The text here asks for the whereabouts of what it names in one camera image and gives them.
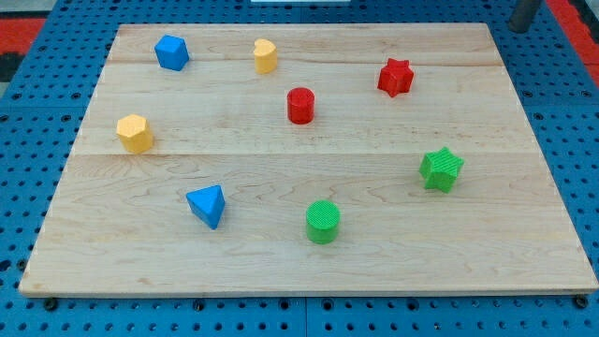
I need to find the blue triangle block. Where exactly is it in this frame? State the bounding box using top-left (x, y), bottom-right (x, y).
top-left (185, 185), bottom-right (226, 230)

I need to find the yellow heart block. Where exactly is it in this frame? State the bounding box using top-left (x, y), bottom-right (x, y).
top-left (254, 38), bottom-right (278, 74)

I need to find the green cylinder block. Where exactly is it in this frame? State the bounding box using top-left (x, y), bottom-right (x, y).
top-left (306, 199), bottom-right (341, 244)

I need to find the green star block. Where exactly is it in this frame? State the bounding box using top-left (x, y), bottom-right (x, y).
top-left (418, 147), bottom-right (465, 193)

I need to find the wooden board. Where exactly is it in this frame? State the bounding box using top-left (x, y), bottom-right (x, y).
top-left (19, 23), bottom-right (598, 299)

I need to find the red cylinder block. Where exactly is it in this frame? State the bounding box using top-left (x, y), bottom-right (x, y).
top-left (286, 87), bottom-right (315, 125)

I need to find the grey robot arm rod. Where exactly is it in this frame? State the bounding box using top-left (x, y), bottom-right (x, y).
top-left (507, 0), bottom-right (542, 34)

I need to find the red star block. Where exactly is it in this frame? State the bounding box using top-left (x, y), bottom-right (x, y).
top-left (377, 58), bottom-right (415, 97)

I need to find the blue cube block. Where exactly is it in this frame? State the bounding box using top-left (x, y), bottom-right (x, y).
top-left (154, 35), bottom-right (189, 71)

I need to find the yellow hexagon block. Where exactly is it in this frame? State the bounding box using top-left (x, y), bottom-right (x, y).
top-left (116, 114), bottom-right (153, 154)

